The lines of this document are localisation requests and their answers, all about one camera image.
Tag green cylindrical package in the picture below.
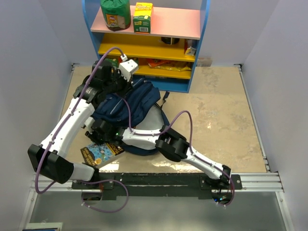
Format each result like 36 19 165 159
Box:
100 0 131 31

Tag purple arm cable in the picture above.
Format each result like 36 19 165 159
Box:
35 46 128 194
116 95 235 195

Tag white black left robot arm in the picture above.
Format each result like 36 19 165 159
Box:
27 59 139 189

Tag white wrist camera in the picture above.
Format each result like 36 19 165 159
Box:
84 116 95 134
118 59 139 82

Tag small green box right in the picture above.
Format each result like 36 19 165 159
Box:
132 57 139 65

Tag small green box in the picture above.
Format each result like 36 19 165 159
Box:
105 58 119 69
132 57 139 65

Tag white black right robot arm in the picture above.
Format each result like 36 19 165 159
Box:
85 119 231 189

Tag small snack pouch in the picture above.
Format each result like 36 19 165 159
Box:
184 39 197 56

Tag small box behind shelf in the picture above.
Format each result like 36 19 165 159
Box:
196 57 212 67

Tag orange yellow snack packets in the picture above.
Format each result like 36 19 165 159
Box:
145 58 191 72

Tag blue shelf unit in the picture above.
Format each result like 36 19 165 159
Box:
81 0 210 93

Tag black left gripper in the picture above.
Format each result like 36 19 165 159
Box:
103 68 133 98

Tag small green box left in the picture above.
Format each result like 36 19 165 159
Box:
105 58 119 69

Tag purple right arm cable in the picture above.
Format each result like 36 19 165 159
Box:
116 95 235 195

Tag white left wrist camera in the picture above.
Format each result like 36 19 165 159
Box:
118 59 139 82

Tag yellow green carton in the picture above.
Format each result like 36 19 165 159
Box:
133 2 153 34

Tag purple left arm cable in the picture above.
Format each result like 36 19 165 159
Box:
35 46 128 194

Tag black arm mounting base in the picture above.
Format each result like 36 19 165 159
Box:
72 173 243 204

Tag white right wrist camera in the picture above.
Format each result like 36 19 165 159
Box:
84 116 95 134

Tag navy blue student backpack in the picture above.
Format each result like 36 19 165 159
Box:
90 77 171 156

